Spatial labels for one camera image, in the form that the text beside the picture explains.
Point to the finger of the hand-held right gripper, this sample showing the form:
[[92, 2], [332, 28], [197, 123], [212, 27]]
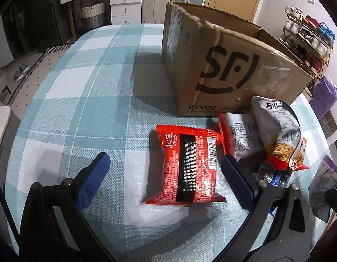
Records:
[[335, 198]]

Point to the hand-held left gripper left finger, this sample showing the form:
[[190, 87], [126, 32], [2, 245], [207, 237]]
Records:
[[93, 181]]

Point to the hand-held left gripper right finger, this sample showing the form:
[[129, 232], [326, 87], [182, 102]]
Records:
[[236, 181]]

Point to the purple snack packet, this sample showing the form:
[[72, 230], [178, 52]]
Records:
[[322, 177]]

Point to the red white snack packet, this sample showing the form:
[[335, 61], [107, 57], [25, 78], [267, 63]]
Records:
[[242, 136]]

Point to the red black-striped snack packet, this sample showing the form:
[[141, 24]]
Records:
[[185, 166]]

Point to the white noodle snack packet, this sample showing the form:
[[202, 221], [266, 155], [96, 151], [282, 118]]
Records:
[[280, 131]]

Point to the brown cardboard box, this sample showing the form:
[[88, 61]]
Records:
[[228, 68]]

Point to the teal plaid tablecloth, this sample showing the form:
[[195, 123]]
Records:
[[83, 109]]

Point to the brown patterned doormat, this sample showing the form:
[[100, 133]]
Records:
[[328, 124]]

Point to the purple bag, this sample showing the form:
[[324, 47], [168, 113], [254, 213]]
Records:
[[325, 98]]

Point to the white grey cabinet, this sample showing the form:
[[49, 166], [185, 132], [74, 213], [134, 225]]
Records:
[[3, 133]]

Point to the dotted floor mat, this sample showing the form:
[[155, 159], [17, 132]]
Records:
[[34, 71]]

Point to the grey slipper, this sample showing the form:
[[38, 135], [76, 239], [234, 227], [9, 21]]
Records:
[[18, 76], [23, 67]]

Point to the wooden shoe rack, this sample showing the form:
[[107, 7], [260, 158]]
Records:
[[325, 60]]

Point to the rows of assorted shoes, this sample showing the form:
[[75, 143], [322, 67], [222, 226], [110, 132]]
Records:
[[307, 38]]

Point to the woven laundry basket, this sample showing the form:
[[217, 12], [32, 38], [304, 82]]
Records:
[[92, 15]]

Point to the black fridge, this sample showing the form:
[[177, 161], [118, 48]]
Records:
[[34, 19]]

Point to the white drawer dresser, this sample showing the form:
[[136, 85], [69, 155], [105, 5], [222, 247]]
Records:
[[124, 2]]

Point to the cream suitcase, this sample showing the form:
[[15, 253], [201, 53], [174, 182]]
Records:
[[156, 0]]

